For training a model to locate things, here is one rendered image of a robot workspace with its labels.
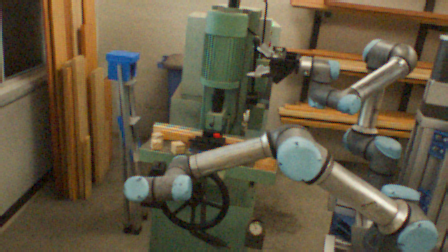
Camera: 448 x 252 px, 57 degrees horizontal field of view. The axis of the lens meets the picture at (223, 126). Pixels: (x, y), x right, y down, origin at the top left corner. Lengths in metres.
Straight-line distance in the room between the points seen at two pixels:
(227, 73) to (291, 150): 0.67
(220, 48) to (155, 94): 2.60
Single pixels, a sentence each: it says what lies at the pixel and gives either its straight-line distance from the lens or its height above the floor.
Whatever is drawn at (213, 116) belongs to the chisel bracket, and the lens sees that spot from 1.80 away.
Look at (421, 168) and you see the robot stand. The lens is 1.65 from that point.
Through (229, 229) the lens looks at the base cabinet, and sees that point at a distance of 1.88.
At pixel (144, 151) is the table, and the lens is 1.82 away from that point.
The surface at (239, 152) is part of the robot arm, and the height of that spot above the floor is 1.12.
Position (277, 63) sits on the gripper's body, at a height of 1.35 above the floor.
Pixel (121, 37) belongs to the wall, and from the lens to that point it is 4.22.
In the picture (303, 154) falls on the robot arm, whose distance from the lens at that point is 1.14.
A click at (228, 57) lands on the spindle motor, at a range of 1.71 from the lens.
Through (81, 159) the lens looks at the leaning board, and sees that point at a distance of 3.12.
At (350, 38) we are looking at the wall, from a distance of 4.21.
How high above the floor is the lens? 1.61
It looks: 19 degrees down
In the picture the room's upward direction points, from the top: 7 degrees clockwise
